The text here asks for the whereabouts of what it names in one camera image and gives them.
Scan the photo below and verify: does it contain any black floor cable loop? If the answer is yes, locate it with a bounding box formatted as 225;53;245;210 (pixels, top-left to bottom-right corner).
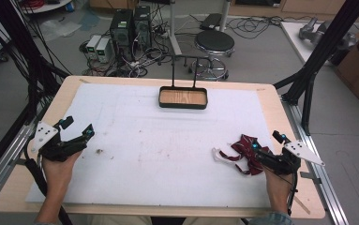
226;14;317;40

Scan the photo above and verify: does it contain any aluminium rail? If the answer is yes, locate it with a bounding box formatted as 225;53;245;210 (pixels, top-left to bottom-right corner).
280;95;351;225
0;123;36;209

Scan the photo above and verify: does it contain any person's left hand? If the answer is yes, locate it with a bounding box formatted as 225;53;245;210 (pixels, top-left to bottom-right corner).
41;149;83;204

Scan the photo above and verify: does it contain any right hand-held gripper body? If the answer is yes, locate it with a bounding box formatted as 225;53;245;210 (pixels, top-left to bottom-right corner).
256;140;326;176

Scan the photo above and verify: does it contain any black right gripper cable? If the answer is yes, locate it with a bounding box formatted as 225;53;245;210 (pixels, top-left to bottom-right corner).
287;171;299;218

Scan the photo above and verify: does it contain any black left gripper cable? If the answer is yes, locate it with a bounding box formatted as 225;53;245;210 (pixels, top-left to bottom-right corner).
22;140;74;225

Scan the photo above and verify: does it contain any dark red striped bow tie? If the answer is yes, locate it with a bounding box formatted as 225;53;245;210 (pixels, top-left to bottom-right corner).
211;133;274;176

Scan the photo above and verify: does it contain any white floor board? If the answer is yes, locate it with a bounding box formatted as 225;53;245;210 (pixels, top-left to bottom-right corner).
279;21;340;67

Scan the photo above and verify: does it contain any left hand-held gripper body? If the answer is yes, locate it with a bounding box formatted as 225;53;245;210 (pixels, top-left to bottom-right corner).
30;120;90;163

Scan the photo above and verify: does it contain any white desk leg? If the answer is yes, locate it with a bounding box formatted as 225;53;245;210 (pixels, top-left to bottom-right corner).
218;0;232;33
167;0;184;57

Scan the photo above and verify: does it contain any round white table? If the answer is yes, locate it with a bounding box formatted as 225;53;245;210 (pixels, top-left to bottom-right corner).
20;0;74;15

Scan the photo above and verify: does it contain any black computer tower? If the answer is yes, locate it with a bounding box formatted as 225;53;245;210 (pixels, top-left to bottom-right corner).
109;7;135;61
132;5;153;52

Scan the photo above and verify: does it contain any black rack with wooden tray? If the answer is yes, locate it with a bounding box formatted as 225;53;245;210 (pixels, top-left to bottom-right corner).
157;54;209;111

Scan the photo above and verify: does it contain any black flat power adapter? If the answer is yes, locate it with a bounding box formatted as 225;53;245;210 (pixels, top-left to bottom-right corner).
199;12;223;32

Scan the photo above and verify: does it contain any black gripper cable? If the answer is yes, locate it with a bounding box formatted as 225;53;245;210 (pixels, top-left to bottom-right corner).
287;171;299;218
22;140;74;225

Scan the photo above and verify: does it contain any black metal frame post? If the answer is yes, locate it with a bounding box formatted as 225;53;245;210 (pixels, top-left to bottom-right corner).
273;0;359;136
0;0;70;127

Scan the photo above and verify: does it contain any person's right hand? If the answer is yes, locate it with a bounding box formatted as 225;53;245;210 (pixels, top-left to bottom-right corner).
262;168;294;214

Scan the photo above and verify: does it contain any white power supply unit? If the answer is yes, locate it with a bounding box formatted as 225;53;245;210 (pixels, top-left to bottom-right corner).
95;37;112;64
85;34;103;61

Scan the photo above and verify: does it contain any white table mat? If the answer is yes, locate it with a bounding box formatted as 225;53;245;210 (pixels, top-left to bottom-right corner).
24;82;274;209

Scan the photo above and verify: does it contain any black round stool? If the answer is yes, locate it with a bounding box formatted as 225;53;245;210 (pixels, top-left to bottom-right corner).
188;29;236;82

